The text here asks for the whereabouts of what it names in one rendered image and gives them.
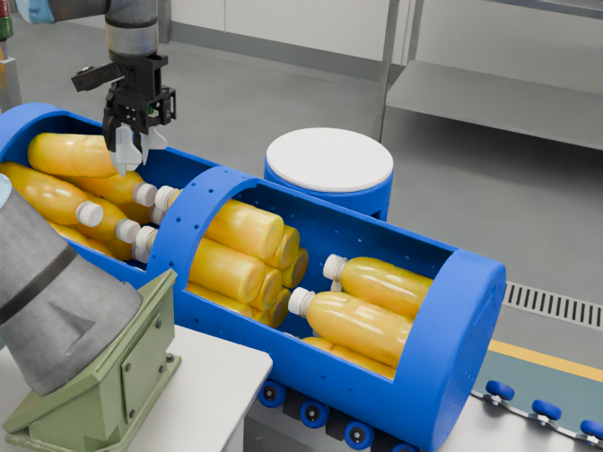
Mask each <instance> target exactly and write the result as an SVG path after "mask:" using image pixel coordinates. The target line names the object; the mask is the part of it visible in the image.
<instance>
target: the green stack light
mask: <svg viewBox="0 0 603 452"><path fill-rule="evenodd" d="M13 35H14V31H13V20H12V15H11V14H10V15H9V16H7V17H4V18H0V39H8V38H11V37H12V36H13Z"/></svg>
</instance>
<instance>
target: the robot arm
mask: <svg viewBox="0 0 603 452"><path fill-rule="evenodd" d="M15 1H16V3H17V6H18V9H19V11H20V13H21V15H22V17H23V18H24V19H25V20H26V21H27V22H29V23H32V24H39V23H47V22H52V23H56V22H61V21H67V20H73V19H80V18H85V17H92V16H97V15H103V14H105V26H106V39H107V47H108V48H109V59H110V60H111V62H108V63H107V64H104V65H100V66H96V67H93V66H91V67H85V68H83V69H82V71H79V72H77V75H75V76H74V77H72V78H71V80H72V82H73V84H74V87H75V88H76V90H77V92H79V91H84V90H85V91H90V90H92V91H93V90H95V89H97V87H100V86H101V85H102V84H103V83H107V82H110V81H113V80H115V79H118V78H120V77H122V76H125V77H123V78H121V79H119V80H117V81H115V82H113V83H111V88H109V92H108V94H107V97H106V98H105V100H106V106H105V108H104V109H103V110H104V116H103V120H102V133H103V137H104V141H105V144H106V147H107V149H108V151H109V155H110V158H111V159H112V161H113V163H114V165H115V167H116V169H117V171H118V173H119V174H120V176H122V177H125V176H126V170H127V165H126V164H135V165H139V164H141V165H142V166H144V165H145V163H146V159H147V156H148V152H149V149H157V150H165V149H166V148H167V142H166V140H165V139H164V138H163V137H162V136H161V135H159V134H158V133H157V132H156V130H155V128H154V127H155V126H158V125H163V126H166V125H167V124H169V123H170V122H171V119H175V120H176V119H177V108H176V89H174V88H171V87H169V86H166V85H163V84H162V67H163V66H165V65H167V64H168V56H167V55H164V54H162V53H158V46H159V40H158V12H157V0H15ZM170 97H173V111H171V109H170ZM121 123H124V124H127V125H130V128H131V130H132V131H133V133H134V144H135V146H134V145H133V142H132V132H131V130H130V128H129V127H128V126H121ZM143 301H144V297H143V296H142V295H141V294H140V293H139V292H138V291H137V290H136V289H135V288H134V287H133V286H132V285H131V284H130V283H128V282H121V281H119V280H118V279H116V278H115V277H114V276H112V275H111V274H109V273H107V272H105V271H104V270H102V269H100V268H99V267H98V266H96V265H94V264H92V263H90V262H88V261H87V260H85V259H84V258H82V257H81V256H80V255H79V254H78V253H77V252H76V251H75V250H74V249H73V248H72V247H71V245H70V244H69V243H68V242H67V241H66V240H65V239H64V238H63V237H62V236H61V235H60V234H59V233H58V232H57V231H56V230H55V229H54V228H53V227H52V226H51V225H50V224H49V223H48V222H47V221H46V220H45V219H44V218H43V217H42V216H41V214H40V213H39V212H38V211H37V210H36V209H35V208H34V207H33V206H32V205H31V204H30V203H29V202H28V201H27V200H26V199H25V198H24V197H23V196H22V195H21V194H20V193H19V192H18V191H17V190H16V189H15V188H14V187H13V186H12V183H11V181H10V179H9V178H8V177H7V176H5V175H3V174H0V335H1V336H2V338H3V340H4V343H5V345H6V347H7V348H8V350H9V352H10V354H11V355H12V357H13V359H14V361H15V363H16V365H17V366H18V368H19V370H20V371H21V373H22V374H23V379H24V381H25V383H26V384H27V385H28V386H29V387H30V388H31V389H32V390H33V391H34V392H35V393H37V394H38V395H39V396H47V395H49V394H51V393H53V392H55V391H56V390H58V389H59V388H60V387H62V386H63V385H65V384H66V383H68V382H69V381H70V380H71V379H73V378H74V377H75V376H77V375H78V374H79V373H80V372H82V371H83V370H84V369H85V368H86V367H87V366H89V365H90V364H91V363H92V362H93V361H94V360H95V359H96V358H97V357H98V356H100V355H101V354H102V353H103V352H104V351H105V350H106V349H107V348H108V347H109V346H110V345H111V344H112V342H113V341H114V340H115V339H116V338H117V337H118V336H119V335H120V334H121V333H122V331H123V330H124V329H125V328H126V327H127V325H128V324H129V323H130V322H131V320H132V319H133V318H134V316H135V314H136V313H137V311H138V310H139V309H140V308H141V306H142V303H143Z"/></svg>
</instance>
